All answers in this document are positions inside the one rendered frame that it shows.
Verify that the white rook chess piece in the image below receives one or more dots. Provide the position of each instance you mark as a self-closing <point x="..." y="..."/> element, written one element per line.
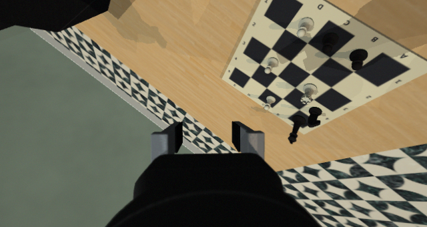
<point x="309" y="89"/>

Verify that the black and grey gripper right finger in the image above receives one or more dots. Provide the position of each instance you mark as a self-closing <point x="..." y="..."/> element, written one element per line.
<point x="246" y="140"/>

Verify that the black and cream chessboard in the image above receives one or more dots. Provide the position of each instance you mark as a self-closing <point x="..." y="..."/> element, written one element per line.
<point x="272" y="32"/>

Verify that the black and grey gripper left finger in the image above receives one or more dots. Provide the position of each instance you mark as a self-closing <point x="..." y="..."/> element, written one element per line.
<point x="168" y="141"/>

